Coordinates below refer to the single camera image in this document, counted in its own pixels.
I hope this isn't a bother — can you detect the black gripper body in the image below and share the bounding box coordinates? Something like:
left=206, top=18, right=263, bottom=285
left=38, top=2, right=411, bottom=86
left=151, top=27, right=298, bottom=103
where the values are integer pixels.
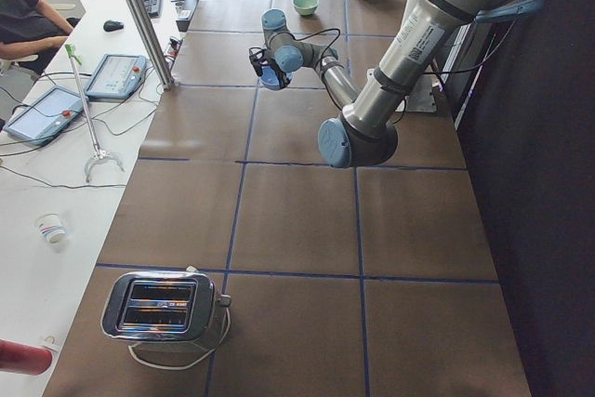
left=248, top=46, right=281, bottom=72

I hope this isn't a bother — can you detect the blue bowl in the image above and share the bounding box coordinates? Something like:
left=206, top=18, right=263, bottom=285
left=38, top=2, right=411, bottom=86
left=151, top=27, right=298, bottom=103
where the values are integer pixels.
left=259, top=67, right=293, bottom=91

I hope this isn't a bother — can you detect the light green bowl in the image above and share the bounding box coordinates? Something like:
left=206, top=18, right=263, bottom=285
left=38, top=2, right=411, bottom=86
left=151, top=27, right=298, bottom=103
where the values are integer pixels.
left=292, top=0, right=319, bottom=17

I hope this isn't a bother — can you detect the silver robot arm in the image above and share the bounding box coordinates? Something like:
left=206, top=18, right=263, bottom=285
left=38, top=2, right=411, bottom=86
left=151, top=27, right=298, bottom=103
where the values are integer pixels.
left=249, top=0, right=545, bottom=168

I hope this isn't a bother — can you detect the far blue teach pendant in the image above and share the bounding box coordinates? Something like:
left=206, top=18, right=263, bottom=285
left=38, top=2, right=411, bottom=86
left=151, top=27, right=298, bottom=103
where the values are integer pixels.
left=85, top=54, right=148, bottom=102

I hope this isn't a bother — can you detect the blue teach pendant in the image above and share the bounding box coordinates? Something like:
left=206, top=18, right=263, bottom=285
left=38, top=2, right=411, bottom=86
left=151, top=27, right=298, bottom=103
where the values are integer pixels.
left=4, top=86, right=83, bottom=146
left=85, top=54, right=148, bottom=102

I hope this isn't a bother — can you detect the black computer mouse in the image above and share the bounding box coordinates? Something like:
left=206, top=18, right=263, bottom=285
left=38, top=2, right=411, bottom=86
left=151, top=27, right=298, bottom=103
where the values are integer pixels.
left=103, top=20, right=124, bottom=33

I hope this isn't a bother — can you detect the reacher grabber tool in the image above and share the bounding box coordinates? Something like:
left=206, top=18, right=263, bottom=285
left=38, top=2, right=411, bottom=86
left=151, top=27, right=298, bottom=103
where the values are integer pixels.
left=64, top=44, right=124, bottom=183

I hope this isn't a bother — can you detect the white side desk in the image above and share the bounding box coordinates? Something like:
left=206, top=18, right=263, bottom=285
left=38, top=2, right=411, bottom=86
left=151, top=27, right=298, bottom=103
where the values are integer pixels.
left=0, top=0, right=205, bottom=397

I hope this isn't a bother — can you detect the near blue teach pendant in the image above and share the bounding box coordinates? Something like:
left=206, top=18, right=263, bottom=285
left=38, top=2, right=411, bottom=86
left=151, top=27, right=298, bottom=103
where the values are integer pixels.
left=4, top=86, right=83, bottom=146

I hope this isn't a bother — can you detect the seated person in black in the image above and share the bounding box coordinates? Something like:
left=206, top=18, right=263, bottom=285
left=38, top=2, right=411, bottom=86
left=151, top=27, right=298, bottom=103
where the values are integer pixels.
left=1, top=0, right=80, bottom=75

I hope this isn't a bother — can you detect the white paper cup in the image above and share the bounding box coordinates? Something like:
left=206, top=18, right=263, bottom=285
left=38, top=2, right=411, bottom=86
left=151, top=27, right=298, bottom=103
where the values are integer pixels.
left=35, top=213, right=66, bottom=244

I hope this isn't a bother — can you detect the chrome two-slot toaster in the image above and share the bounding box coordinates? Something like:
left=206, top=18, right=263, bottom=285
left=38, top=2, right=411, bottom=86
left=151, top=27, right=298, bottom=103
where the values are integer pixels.
left=101, top=271, right=231, bottom=353

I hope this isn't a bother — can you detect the red cylinder bottle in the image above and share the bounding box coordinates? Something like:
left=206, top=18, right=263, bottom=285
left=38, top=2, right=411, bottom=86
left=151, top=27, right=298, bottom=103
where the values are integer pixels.
left=0, top=340, right=53, bottom=376

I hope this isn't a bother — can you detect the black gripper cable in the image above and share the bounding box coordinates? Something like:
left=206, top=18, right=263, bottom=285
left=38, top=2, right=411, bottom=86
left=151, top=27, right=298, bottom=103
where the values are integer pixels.
left=294, top=28, right=342, bottom=52

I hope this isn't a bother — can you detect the aluminium frame post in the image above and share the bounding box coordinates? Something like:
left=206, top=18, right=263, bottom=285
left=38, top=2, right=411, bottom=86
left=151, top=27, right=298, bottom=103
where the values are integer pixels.
left=126, top=0, right=174, bottom=90

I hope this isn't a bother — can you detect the white toaster power cord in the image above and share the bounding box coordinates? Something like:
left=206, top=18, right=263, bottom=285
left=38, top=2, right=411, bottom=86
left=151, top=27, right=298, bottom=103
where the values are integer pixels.
left=126, top=307, right=232, bottom=369

